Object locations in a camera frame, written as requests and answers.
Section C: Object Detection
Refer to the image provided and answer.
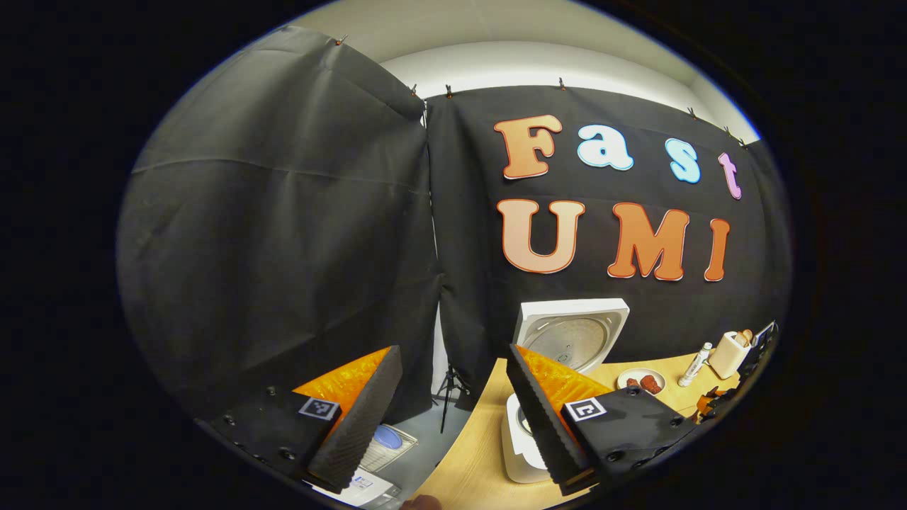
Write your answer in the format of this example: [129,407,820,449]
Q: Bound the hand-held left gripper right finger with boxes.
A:
[507,344,701,497]

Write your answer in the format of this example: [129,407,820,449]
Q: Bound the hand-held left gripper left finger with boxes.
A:
[195,345,403,495]

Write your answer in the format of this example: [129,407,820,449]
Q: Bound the white rice cooker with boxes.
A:
[500,297,631,485]

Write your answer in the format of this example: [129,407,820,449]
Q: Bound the white toaster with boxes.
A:
[707,330,753,380]

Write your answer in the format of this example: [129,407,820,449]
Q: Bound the white bottle with green label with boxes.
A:
[677,342,714,388]

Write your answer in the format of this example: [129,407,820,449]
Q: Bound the white paper sheet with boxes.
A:
[312,467,398,508]

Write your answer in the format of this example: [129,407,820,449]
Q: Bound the white round plate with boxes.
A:
[616,368,667,396]

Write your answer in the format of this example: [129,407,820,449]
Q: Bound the black tripod stand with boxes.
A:
[434,363,472,434]

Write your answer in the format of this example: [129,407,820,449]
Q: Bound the black backdrop cloth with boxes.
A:
[117,25,793,426]

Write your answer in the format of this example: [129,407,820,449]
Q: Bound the row of cloth clips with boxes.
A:
[337,34,748,146]

